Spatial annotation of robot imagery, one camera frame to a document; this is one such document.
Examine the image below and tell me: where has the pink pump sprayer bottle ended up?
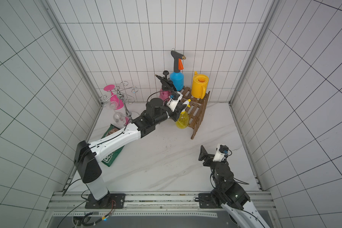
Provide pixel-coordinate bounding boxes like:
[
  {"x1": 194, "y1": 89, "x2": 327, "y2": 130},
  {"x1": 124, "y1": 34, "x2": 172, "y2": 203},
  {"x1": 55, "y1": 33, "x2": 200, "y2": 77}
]
[{"x1": 155, "y1": 70, "x2": 180, "y2": 102}]

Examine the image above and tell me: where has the aluminium mounting rail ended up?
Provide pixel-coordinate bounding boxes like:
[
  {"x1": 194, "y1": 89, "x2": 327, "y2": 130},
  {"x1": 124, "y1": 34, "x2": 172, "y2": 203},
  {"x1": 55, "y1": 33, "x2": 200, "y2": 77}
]
[{"x1": 47, "y1": 190, "x2": 274, "y2": 219}]

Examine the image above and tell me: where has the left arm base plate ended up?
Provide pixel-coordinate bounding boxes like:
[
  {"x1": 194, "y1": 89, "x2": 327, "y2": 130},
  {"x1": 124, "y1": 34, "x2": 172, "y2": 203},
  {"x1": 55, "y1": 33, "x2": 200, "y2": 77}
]
[{"x1": 85, "y1": 193, "x2": 126, "y2": 210}]

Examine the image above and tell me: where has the pink wine glass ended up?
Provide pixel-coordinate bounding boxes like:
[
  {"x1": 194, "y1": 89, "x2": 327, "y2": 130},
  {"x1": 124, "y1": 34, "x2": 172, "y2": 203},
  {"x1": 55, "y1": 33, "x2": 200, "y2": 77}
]
[{"x1": 102, "y1": 85, "x2": 124, "y2": 110}]

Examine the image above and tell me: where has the green chips bag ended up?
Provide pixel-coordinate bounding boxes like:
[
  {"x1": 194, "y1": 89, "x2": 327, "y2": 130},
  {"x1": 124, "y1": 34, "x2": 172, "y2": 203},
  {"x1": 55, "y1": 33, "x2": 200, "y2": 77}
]
[{"x1": 101, "y1": 123, "x2": 126, "y2": 167}]

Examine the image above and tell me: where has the clear wine glass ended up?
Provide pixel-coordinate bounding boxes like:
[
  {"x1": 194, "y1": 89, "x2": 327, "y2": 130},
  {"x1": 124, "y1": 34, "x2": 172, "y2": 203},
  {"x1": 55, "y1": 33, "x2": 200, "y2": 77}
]
[{"x1": 113, "y1": 109, "x2": 127, "y2": 128}]

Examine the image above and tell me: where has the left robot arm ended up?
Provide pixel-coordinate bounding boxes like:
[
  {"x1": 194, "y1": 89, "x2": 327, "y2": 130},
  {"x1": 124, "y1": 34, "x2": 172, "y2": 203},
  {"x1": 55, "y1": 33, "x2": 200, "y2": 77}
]
[{"x1": 74, "y1": 98, "x2": 190, "y2": 209}]

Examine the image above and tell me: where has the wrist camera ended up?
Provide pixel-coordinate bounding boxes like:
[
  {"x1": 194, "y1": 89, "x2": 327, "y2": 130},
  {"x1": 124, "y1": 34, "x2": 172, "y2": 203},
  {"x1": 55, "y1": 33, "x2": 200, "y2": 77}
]
[
  {"x1": 167, "y1": 95, "x2": 182, "y2": 112},
  {"x1": 213, "y1": 143, "x2": 230, "y2": 162}
]

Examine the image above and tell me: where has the chrome wine glass rack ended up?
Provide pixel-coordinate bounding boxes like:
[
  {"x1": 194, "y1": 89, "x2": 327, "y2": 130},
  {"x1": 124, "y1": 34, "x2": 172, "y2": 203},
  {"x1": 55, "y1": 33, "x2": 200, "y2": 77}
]
[{"x1": 99, "y1": 81, "x2": 139, "y2": 120}]

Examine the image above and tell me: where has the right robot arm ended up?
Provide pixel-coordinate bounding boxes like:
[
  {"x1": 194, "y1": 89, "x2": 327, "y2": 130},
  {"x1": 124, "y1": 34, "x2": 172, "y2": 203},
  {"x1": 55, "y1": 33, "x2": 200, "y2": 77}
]
[{"x1": 194, "y1": 144, "x2": 269, "y2": 228}]

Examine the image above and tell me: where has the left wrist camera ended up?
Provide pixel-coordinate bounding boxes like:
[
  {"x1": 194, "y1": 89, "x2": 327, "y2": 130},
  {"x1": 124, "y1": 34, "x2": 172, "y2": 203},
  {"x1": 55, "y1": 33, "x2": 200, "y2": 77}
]
[{"x1": 167, "y1": 95, "x2": 182, "y2": 112}]

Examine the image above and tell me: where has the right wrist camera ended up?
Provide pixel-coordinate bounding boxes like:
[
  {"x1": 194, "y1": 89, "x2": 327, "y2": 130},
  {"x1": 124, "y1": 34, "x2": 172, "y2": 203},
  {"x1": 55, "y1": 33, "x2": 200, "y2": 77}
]
[{"x1": 213, "y1": 143, "x2": 230, "y2": 162}]

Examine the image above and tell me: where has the yellow watering can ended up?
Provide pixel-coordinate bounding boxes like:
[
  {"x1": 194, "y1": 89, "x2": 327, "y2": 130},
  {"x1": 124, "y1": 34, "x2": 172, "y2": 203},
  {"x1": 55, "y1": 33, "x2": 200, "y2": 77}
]
[{"x1": 191, "y1": 71, "x2": 209, "y2": 99}]

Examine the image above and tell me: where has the small yellow spray bottle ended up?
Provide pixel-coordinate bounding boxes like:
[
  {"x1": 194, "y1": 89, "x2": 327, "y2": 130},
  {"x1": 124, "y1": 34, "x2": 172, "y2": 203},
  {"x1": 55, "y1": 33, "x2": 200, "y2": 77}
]
[{"x1": 176, "y1": 99, "x2": 191, "y2": 129}]

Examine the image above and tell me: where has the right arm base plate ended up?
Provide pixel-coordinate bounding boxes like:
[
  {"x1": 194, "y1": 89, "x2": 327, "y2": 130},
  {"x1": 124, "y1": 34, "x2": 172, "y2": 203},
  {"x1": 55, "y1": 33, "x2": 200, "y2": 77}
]
[{"x1": 194, "y1": 192, "x2": 226, "y2": 209}]

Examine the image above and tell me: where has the blue spray bottle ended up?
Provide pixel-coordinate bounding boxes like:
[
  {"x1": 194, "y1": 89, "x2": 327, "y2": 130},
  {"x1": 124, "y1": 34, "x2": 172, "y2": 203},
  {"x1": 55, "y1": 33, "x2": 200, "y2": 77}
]
[{"x1": 170, "y1": 50, "x2": 186, "y2": 91}]

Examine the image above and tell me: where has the wooden slatted shelf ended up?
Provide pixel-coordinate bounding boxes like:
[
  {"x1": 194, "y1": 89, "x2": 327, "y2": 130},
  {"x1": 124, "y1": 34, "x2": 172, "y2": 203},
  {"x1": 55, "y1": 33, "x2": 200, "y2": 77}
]
[{"x1": 181, "y1": 86, "x2": 210, "y2": 140}]

